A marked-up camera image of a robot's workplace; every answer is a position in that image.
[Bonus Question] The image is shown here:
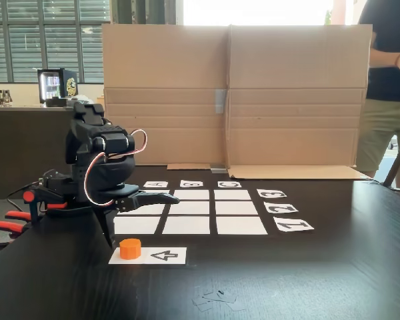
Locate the round orange token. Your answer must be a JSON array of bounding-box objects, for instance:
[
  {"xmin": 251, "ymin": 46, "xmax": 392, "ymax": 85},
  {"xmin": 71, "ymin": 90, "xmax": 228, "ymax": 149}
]
[{"xmin": 119, "ymin": 238, "xmax": 143, "ymax": 260}]

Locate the white grid sheet black tape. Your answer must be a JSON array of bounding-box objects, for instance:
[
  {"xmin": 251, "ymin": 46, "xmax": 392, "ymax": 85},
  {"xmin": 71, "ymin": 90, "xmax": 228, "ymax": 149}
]
[{"xmin": 111, "ymin": 186, "xmax": 271, "ymax": 237}]

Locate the black orange bar clamp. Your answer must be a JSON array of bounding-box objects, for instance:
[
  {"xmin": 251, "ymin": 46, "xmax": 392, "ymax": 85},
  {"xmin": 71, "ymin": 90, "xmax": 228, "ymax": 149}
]
[{"xmin": 21, "ymin": 188, "xmax": 69, "ymax": 227}]

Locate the paper sheet with arrow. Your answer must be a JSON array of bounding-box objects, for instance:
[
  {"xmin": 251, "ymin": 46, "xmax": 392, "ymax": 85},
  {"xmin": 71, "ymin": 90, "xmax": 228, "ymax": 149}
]
[{"xmin": 108, "ymin": 246, "xmax": 188, "ymax": 266}]

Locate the dark counter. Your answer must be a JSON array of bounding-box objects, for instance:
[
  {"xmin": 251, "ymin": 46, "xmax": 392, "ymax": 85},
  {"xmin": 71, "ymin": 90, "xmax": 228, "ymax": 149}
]
[{"xmin": 0, "ymin": 105, "xmax": 104, "ymax": 200}]

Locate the black mini fridge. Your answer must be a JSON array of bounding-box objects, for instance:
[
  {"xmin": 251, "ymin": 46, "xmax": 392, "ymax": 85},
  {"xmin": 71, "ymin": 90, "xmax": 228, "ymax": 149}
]
[{"xmin": 37, "ymin": 68, "xmax": 78, "ymax": 104}]

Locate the crumpled clear tape scrap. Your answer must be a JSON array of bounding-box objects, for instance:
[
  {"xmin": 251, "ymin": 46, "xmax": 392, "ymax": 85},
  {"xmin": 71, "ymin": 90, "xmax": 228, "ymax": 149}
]
[{"xmin": 191, "ymin": 289, "xmax": 247, "ymax": 313}]

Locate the paper sheet number 3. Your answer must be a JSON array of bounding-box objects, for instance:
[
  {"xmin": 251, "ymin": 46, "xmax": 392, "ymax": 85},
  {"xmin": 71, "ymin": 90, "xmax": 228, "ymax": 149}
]
[{"xmin": 256, "ymin": 188, "xmax": 287, "ymax": 199}]

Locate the window with grey blinds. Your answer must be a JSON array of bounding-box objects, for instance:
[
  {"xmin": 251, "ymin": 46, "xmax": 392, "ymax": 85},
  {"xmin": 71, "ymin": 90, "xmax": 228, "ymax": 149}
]
[{"xmin": 0, "ymin": 0, "xmax": 111, "ymax": 84}]

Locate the paper sheet number 2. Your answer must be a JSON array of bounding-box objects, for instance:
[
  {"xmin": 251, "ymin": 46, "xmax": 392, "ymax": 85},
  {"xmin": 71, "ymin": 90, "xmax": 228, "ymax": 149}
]
[{"xmin": 263, "ymin": 201, "xmax": 300, "ymax": 214}]

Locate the paper sheet number 1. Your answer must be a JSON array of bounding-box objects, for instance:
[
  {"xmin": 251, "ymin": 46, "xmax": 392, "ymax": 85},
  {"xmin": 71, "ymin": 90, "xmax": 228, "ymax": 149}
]
[{"xmin": 273, "ymin": 216, "xmax": 315, "ymax": 233}]

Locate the brown cardboard box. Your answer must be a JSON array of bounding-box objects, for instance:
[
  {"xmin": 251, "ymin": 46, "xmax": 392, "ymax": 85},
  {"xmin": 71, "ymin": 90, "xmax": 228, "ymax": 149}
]
[{"xmin": 101, "ymin": 22, "xmax": 374, "ymax": 181}]

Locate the slanted metal stand leg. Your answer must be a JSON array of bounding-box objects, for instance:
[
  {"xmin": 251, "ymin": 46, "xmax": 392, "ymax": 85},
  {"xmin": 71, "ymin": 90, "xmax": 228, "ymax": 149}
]
[{"xmin": 382, "ymin": 125, "xmax": 400, "ymax": 188}]

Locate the person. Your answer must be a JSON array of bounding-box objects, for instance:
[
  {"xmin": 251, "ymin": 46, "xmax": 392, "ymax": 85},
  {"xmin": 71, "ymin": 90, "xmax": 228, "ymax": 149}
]
[{"xmin": 355, "ymin": 0, "xmax": 400, "ymax": 189}]

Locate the black power cable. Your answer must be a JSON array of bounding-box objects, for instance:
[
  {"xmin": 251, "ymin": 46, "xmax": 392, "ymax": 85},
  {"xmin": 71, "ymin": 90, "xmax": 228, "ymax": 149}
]
[{"xmin": 6, "ymin": 181, "xmax": 41, "ymax": 214}]

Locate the orange handled spring clamp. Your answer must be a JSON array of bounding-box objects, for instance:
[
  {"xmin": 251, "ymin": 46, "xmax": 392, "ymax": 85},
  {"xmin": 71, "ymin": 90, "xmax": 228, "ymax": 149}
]
[{"xmin": 0, "ymin": 209, "xmax": 33, "ymax": 251}]

